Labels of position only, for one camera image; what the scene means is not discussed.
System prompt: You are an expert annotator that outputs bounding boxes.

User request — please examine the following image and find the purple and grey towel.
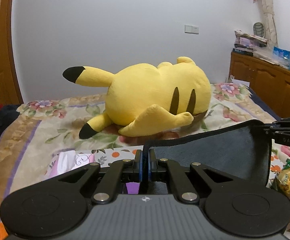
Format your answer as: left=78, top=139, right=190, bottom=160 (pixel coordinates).
left=126, top=119, right=273, bottom=196

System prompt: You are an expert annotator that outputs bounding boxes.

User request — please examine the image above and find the wooden sideboard cabinet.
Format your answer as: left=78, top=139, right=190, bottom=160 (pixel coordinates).
left=229, top=52, right=290, bottom=118

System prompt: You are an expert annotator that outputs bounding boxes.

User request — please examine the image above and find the pink tissue box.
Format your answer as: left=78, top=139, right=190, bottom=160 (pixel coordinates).
left=44, top=150, right=95, bottom=179

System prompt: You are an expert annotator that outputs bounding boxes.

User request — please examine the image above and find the blue white box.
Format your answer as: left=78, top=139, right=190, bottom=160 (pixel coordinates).
left=273, top=47, right=290, bottom=69

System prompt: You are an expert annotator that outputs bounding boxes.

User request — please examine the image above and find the floral bed quilt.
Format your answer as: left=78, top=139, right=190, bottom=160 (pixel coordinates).
left=0, top=83, right=278, bottom=222

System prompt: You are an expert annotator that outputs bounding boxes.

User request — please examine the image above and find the stack of magazines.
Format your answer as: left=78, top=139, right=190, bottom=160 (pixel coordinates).
left=234, top=30, right=268, bottom=54

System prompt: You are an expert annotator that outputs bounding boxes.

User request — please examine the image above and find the orange fruit print cloth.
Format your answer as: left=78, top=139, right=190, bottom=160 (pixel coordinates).
left=92, top=129, right=290, bottom=240

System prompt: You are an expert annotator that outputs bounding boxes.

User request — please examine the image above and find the yellow Pikachu plush toy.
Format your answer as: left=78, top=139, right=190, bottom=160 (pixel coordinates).
left=62, top=56, right=211, bottom=139

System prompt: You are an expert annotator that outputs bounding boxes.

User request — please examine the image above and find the tied beige curtain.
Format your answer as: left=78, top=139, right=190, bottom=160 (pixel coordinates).
left=259, top=0, right=278, bottom=48

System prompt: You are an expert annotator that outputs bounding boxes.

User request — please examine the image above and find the white wall switch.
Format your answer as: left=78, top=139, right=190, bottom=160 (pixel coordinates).
left=184, top=24, right=199, bottom=35

